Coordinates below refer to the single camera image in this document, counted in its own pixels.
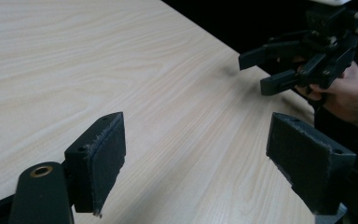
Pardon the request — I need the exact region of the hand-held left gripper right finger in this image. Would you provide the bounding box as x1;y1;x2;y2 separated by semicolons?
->
265;111;358;217

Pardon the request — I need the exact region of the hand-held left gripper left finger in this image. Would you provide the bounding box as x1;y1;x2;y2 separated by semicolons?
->
63;111;127;217

